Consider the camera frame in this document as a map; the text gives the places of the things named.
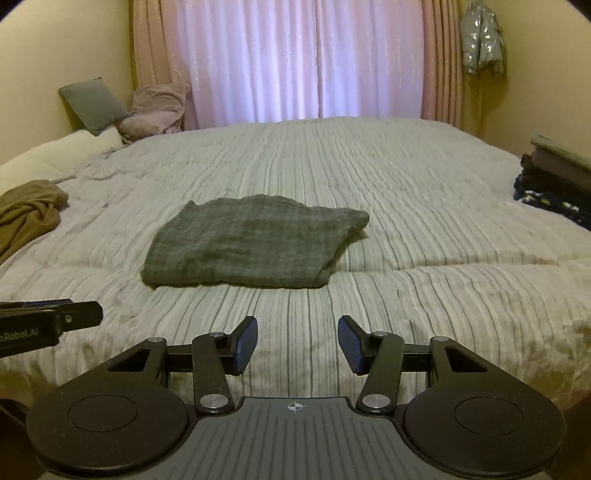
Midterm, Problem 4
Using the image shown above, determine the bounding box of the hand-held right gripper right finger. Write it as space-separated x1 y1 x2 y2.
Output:
338 316 491 415

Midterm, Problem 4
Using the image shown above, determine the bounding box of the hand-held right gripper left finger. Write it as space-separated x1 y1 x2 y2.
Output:
107 316 259 415

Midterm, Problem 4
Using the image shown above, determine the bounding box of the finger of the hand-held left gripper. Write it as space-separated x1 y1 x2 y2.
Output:
54 301 103 332
0 299 75 311

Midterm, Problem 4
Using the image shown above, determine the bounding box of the grey plaid cloth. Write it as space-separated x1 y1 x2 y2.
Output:
141 195 370 291

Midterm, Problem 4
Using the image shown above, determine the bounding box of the stack of folded clothes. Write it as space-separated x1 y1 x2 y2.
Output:
520 153 591 206

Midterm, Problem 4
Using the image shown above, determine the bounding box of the brown crumpled garment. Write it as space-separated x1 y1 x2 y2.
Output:
0 180 70 265

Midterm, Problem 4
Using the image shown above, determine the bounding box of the striped white bed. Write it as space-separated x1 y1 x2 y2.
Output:
0 116 591 407

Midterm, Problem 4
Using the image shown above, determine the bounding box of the white pillow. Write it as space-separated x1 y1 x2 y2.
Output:
0 127 125 195

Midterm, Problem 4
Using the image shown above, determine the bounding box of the grey cushion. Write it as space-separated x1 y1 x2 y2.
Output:
58 78 131 137

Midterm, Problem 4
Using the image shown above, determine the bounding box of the crumpled pink blanket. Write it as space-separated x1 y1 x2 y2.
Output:
115 83 191 143

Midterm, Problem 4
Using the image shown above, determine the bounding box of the dark printed folded garment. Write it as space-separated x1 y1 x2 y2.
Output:
513 186 591 230

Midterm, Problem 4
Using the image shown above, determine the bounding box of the pink drape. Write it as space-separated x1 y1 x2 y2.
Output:
419 0 465 130
130 0 197 132

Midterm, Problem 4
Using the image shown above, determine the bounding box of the olive folded garment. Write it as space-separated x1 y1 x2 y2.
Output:
530 134 591 171

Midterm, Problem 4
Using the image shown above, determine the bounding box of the white sheer curtain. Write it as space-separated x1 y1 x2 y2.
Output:
172 0 426 132

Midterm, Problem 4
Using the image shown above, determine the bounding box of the grey printed hanging jacket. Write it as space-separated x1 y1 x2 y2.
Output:
460 1 506 78

